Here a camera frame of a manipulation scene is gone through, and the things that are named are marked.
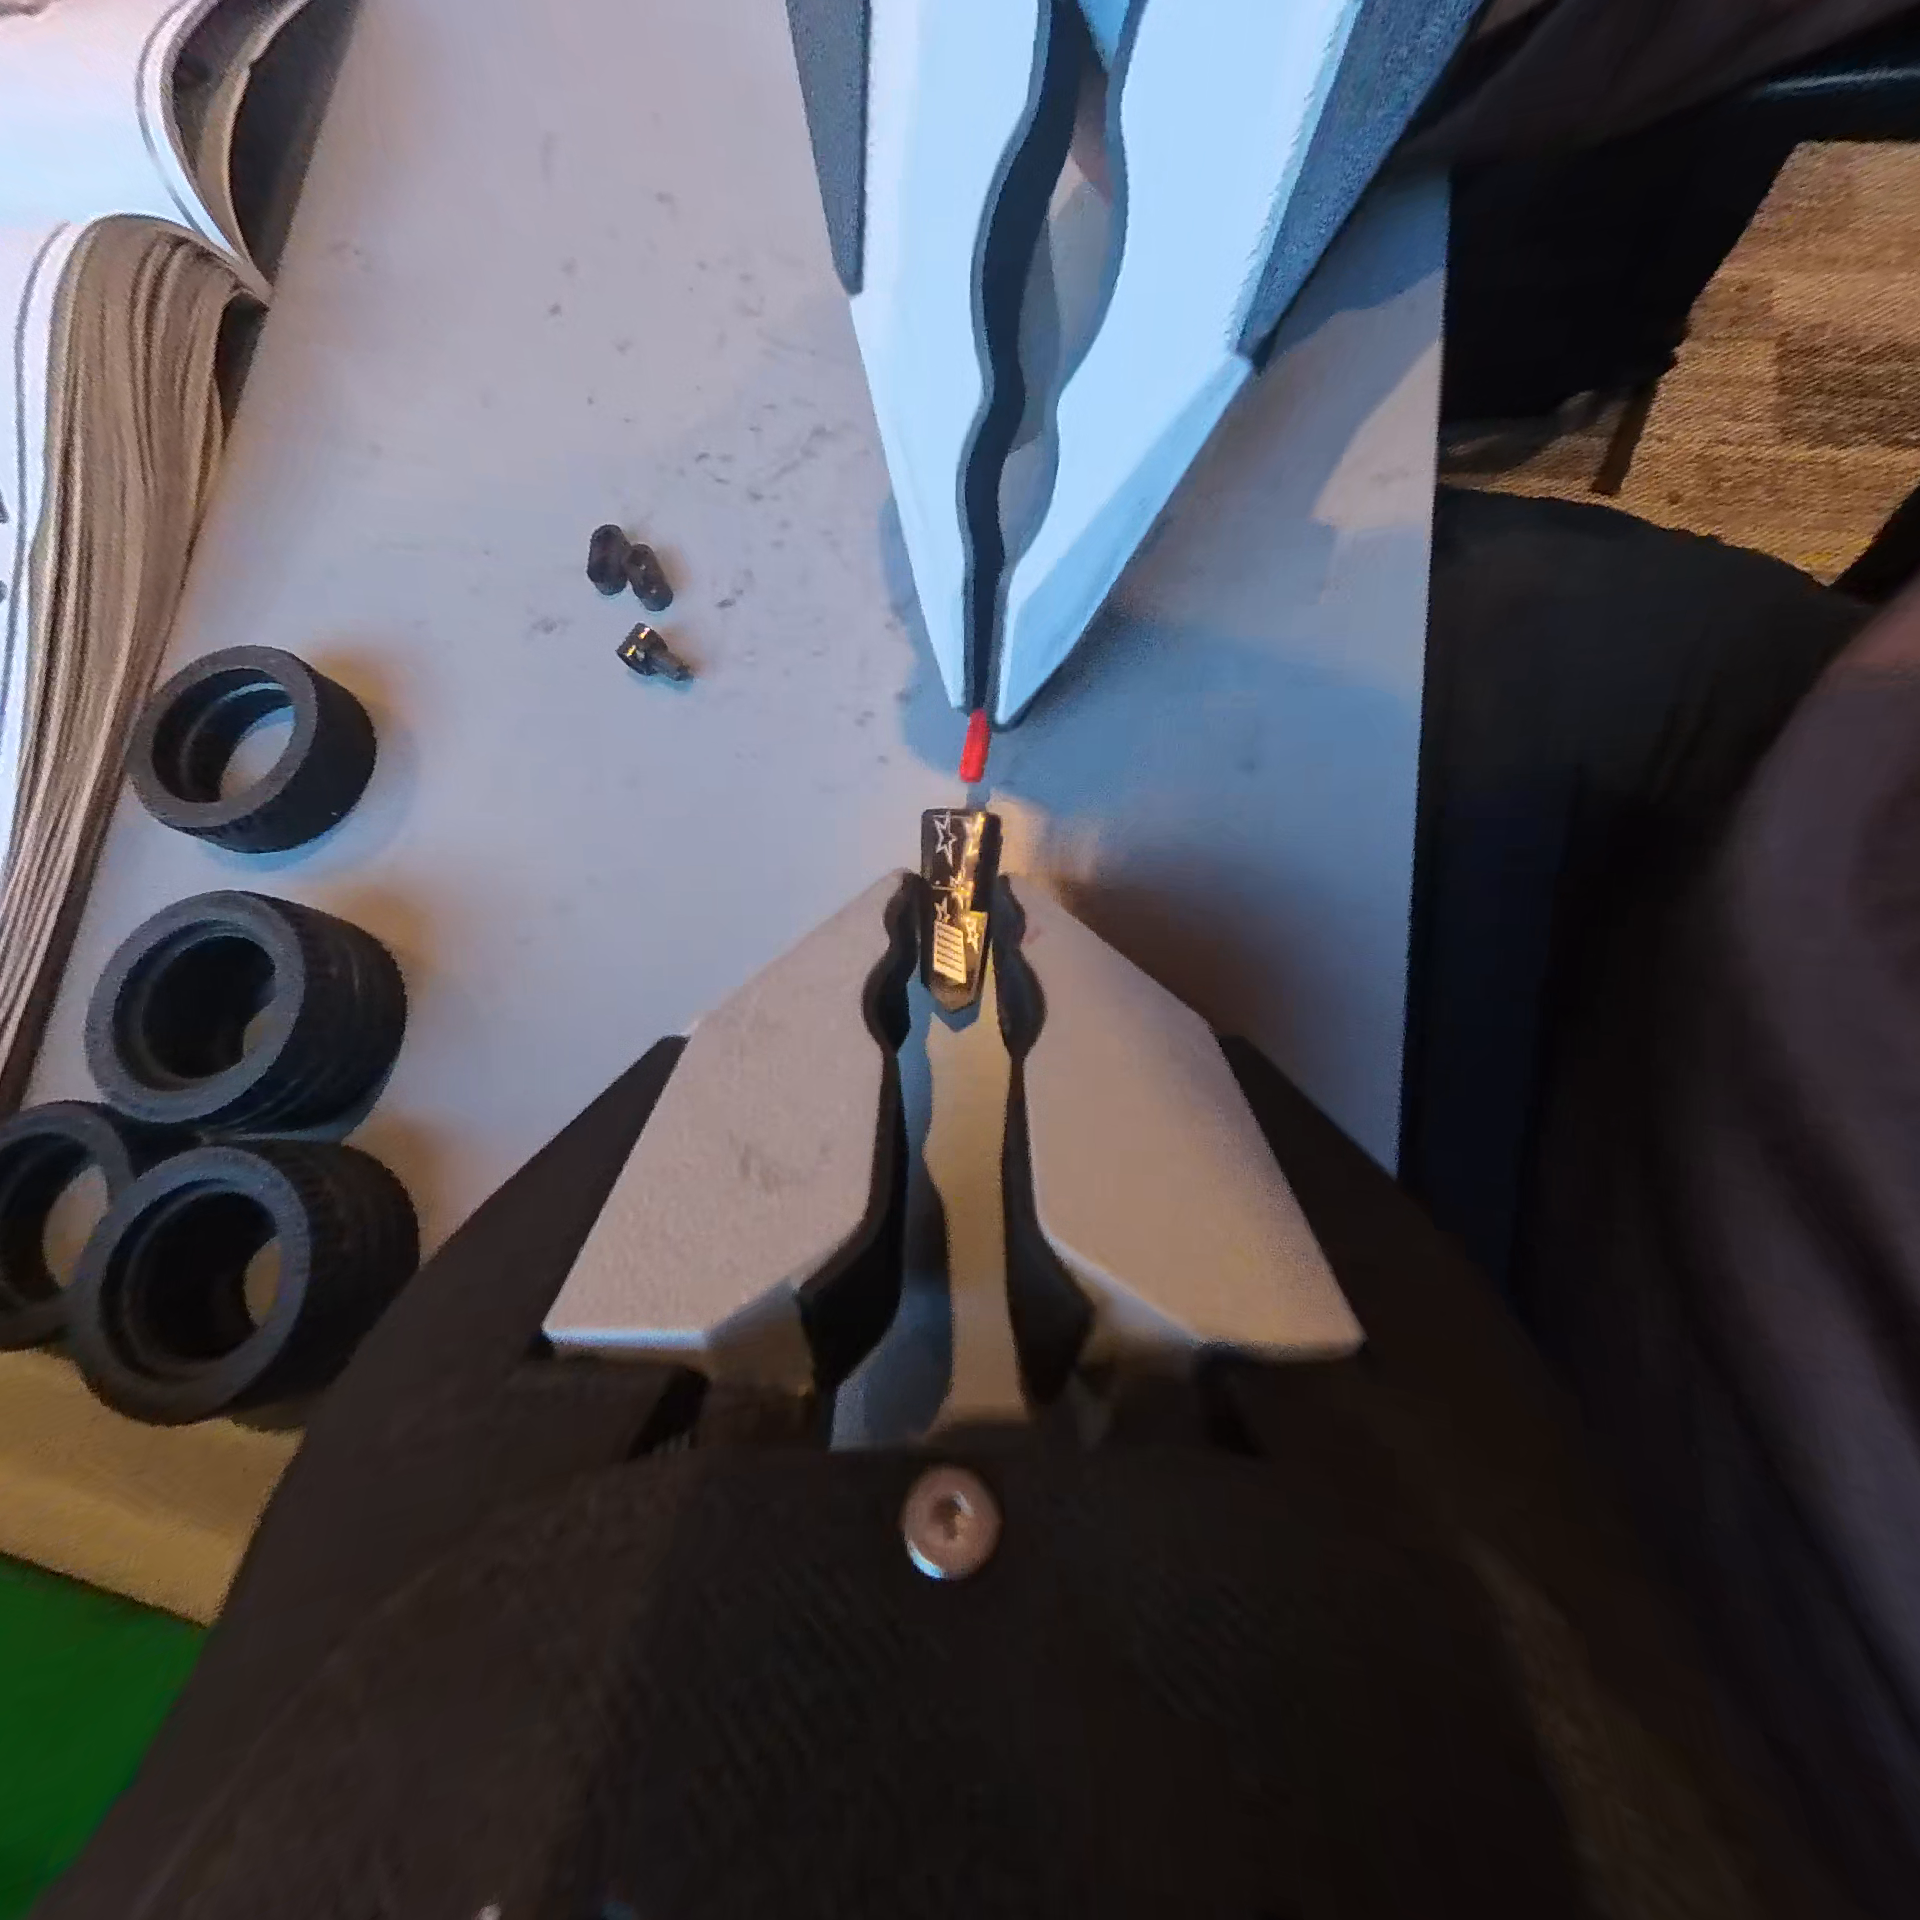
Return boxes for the black rubber toy tire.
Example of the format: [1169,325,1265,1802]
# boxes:
[70,1139,420,1427]
[84,890,412,1142]
[0,1100,144,1353]
[126,647,376,854]

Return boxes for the black star-print toy part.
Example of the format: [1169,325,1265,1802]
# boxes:
[919,806,1004,1024]

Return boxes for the white desk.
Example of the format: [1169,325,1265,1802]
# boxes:
[0,0,1452,1628]

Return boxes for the black chair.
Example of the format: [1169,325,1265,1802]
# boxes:
[1440,57,1920,600]

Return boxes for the open paper booklet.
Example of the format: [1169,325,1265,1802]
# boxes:
[0,214,274,1112]
[135,0,363,299]

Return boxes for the person's purple sweater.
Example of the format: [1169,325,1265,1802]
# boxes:
[1514,510,1920,1920]

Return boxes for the person's dark trousers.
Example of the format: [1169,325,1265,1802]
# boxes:
[1398,486,1860,1305]

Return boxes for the green mat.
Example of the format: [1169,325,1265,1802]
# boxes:
[0,1551,212,1920]

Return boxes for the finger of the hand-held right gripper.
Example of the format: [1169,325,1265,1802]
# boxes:
[837,0,1076,711]
[993,0,1361,726]

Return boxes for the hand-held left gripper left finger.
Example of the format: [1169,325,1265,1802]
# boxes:
[540,869,949,1448]

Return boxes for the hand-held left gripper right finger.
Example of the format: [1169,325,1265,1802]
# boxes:
[991,873,1369,1427]

